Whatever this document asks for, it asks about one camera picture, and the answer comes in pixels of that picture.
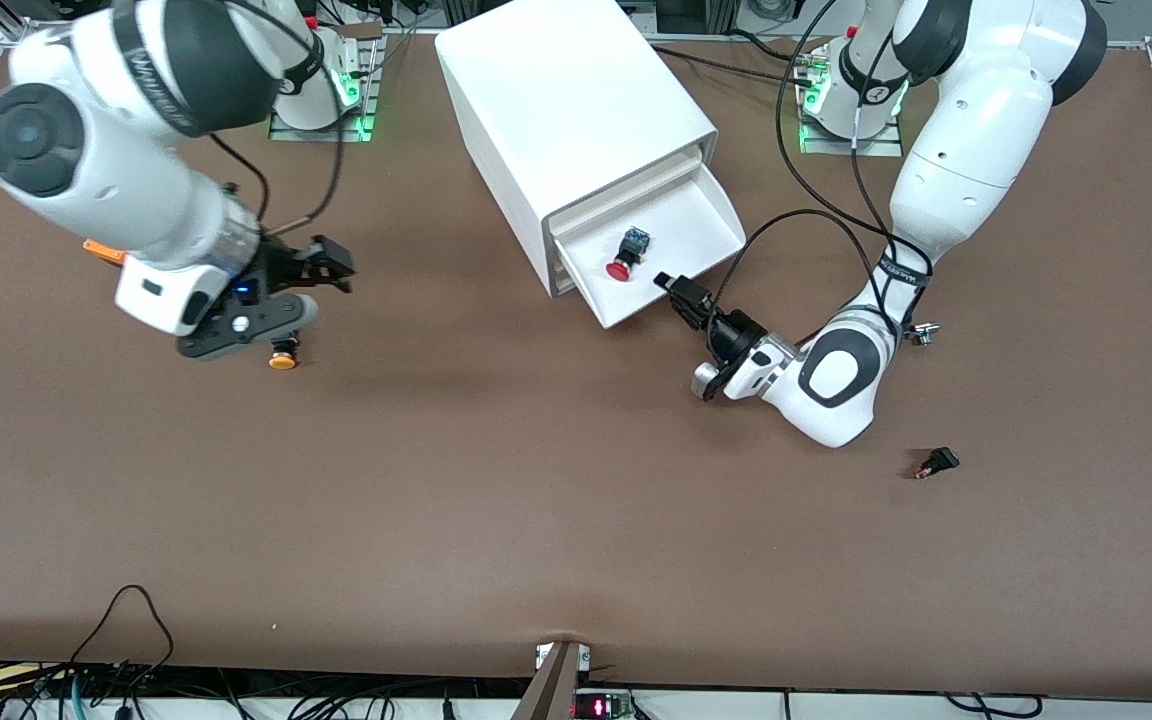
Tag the small metal connector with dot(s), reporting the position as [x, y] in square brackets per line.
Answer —
[926, 333]

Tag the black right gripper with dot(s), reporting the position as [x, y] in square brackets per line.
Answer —
[283, 268]

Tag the red push button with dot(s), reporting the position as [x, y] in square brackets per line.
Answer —
[626, 255]

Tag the orange block with hole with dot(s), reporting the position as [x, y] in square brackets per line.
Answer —
[104, 251]

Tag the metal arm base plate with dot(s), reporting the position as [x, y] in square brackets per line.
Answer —
[886, 148]
[336, 128]

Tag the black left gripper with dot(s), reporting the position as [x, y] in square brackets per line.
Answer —
[734, 335]

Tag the yellow push button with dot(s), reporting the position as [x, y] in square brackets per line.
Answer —
[283, 360]

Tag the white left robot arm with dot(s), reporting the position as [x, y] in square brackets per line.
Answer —
[966, 130]

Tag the black switch with red tip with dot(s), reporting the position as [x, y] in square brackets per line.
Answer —
[941, 460]

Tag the brown camera post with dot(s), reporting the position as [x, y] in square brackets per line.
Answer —
[551, 690]

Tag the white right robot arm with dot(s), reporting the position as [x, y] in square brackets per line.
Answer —
[136, 190]

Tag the device with red display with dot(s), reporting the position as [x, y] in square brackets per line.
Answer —
[601, 708]

